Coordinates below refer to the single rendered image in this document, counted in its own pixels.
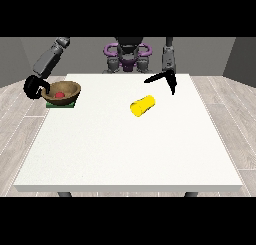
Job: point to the small red ball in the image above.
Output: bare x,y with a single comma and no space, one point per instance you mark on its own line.
59,95

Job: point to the yellow cup with melon print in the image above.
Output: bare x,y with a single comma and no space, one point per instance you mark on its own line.
142,105

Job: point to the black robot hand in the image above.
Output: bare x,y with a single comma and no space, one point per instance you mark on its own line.
169,78
32,86

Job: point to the dark table leg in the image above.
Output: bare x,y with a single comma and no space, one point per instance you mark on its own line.
191,194
64,194

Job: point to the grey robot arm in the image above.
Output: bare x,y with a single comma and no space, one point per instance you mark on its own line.
49,59
168,59

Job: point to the grey robot trunk purple rings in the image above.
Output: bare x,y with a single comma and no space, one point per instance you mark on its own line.
127,60

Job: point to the brown wooden bowl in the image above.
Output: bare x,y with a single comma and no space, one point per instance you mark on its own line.
65,91

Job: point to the green square pad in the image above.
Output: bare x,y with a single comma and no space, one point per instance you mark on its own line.
60,105

